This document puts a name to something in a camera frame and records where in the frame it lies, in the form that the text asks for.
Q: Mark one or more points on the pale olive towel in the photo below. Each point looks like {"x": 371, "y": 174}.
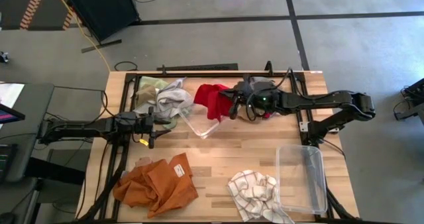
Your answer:
{"x": 150, "y": 82}

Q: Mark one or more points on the pale grey towel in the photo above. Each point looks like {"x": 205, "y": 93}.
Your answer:
{"x": 261, "y": 79}

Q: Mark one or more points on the black orange striped mat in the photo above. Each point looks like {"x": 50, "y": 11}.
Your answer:
{"x": 33, "y": 5}

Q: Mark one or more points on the dark tablet screen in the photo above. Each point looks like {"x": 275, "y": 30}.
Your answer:
{"x": 6, "y": 161}

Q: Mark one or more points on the black curtain panel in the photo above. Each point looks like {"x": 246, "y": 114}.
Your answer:
{"x": 99, "y": 8}

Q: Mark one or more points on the dark olive towel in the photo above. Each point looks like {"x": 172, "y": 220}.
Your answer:
{"x": 145, "y": 96}

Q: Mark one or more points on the clear plastic bin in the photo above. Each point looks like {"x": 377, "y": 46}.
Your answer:
{"x": 202, "y": 128}
{"x": 298, "y": 184}

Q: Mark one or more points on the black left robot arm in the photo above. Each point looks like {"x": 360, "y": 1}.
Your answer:
{"x": 83, "y": 128}

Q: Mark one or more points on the yellow tag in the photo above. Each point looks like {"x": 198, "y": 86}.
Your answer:
{"x": 143, "y": 142}

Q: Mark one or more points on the small dark floor object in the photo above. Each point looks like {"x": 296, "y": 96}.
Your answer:
{"x": 3, "y": 57}

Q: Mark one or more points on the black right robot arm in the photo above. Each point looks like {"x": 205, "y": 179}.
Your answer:
{"x": 314, "y": 101}

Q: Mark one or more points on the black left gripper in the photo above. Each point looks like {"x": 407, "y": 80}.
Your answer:
{"x": 142, "y": 123}

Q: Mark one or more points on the grey and green cloths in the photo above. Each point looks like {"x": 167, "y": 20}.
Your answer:
{"x": 169, "y": 98}

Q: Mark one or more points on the light green towel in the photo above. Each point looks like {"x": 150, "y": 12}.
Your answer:
{"x": 169, "y": 124}

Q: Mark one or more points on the white checked towel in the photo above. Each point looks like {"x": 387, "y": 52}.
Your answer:
{"x": 255, "y": 194}

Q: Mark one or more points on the black flat bar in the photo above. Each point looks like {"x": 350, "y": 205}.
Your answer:
{"x": 198, "y": 67}

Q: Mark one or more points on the laptop with pink screen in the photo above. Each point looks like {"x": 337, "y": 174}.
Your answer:
{"x": 8, "y": 116}

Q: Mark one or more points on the black table frame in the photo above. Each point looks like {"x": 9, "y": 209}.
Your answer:
{"x": 205, "y": 75}

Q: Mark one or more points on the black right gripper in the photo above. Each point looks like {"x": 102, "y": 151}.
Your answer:
{"x": 261, "y": 99}

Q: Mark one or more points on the grey desk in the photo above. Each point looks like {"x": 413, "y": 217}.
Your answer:
{"x": 36, "y": 101}

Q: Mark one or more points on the clothes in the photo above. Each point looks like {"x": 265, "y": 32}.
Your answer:
{"x": 155, "y": 187}

